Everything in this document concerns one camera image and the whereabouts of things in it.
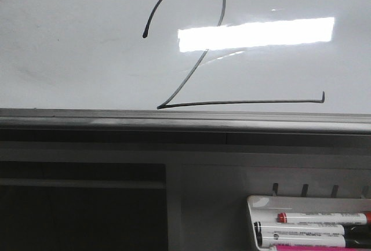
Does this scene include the white whiteboard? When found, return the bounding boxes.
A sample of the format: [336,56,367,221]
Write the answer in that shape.
[1,0,370,114]

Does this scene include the pink marker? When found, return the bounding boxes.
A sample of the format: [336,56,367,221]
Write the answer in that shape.
[269,245,370,251]

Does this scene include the grey cabinet with shelf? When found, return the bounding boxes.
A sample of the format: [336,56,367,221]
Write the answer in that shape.
[1,129,370,250]

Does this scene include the black-capped white marker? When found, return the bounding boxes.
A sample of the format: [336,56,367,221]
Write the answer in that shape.
[256,231,371,249]
[253,221,371,236]

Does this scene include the red-capped white marker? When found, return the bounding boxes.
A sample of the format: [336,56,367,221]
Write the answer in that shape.
[277,212,370,225]

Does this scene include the grey whiteboard frame ledge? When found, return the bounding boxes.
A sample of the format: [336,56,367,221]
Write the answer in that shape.
[1,108,370,135]

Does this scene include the lower black-capped white marker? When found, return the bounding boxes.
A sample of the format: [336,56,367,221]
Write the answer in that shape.
[256,231,371,249]

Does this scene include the white marker tray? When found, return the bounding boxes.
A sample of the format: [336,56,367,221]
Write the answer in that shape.
[247,195,370,250]

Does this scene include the upper black-capped white marker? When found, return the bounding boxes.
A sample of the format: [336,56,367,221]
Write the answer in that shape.
[253,221,371,236]

